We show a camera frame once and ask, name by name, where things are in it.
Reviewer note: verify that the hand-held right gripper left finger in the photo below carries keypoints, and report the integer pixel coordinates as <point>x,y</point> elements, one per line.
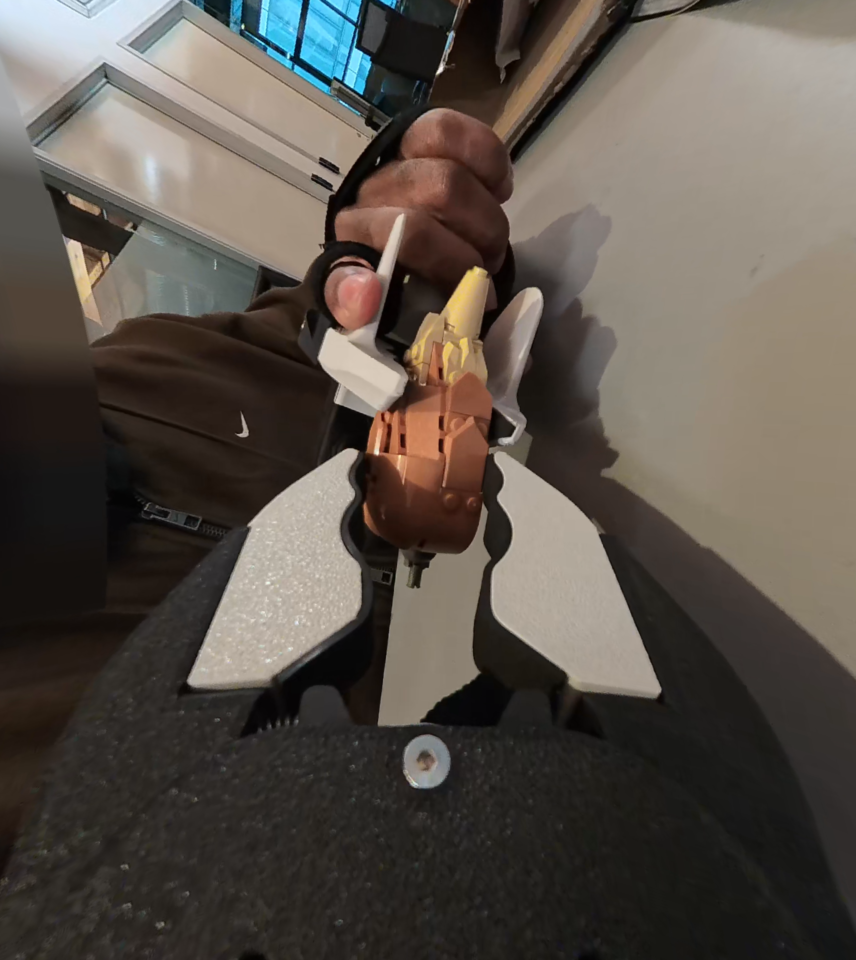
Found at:
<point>285,592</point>

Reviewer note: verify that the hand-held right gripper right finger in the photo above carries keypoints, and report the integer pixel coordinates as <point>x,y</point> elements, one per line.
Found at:
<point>570,592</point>

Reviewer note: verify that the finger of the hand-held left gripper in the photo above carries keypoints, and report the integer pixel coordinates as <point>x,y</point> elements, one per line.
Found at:
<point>364,367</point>
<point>514,345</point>

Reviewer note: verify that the orange toy brick model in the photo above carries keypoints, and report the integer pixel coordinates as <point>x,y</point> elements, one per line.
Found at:
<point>420,465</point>

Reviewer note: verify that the person's left forearm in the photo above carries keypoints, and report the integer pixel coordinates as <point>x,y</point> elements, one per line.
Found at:
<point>285,315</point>

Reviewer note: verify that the person's left hand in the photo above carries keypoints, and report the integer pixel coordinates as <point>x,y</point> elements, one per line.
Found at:
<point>435,195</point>

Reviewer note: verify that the person's brown zip hoodie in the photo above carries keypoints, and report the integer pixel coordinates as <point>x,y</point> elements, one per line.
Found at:
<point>210,375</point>

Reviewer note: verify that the blue-lit window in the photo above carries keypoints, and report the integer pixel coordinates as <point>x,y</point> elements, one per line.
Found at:
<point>300,37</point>

